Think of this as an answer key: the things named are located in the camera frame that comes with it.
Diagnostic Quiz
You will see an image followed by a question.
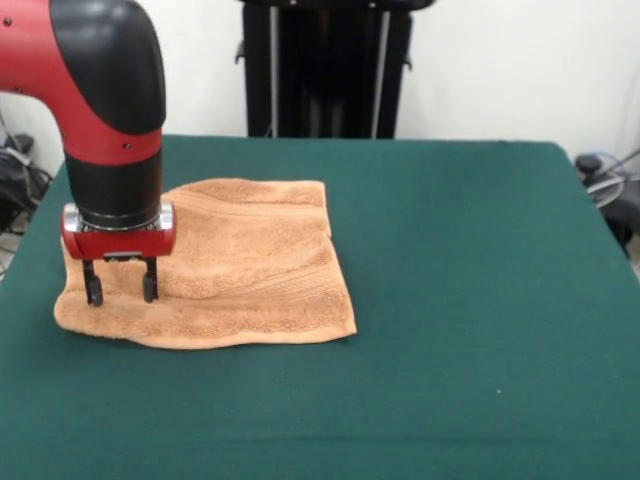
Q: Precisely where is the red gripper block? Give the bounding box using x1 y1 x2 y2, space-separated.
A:
61 202 177 308

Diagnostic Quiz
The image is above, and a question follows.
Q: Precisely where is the orange terry towel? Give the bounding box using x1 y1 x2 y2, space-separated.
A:
53 178 359 351

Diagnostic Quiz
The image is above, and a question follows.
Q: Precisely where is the dark green table cloth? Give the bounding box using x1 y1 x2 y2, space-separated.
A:
0 133 640 480

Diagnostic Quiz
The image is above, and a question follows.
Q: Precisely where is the black equipment block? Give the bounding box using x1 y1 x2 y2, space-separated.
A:
597 187 640 261

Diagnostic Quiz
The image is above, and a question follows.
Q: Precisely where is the black cable bundle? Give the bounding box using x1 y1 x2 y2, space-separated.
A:
0 148 55 236

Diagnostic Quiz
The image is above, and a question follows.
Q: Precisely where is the black robot pedestal frame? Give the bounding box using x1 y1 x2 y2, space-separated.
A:
234 0 436 140

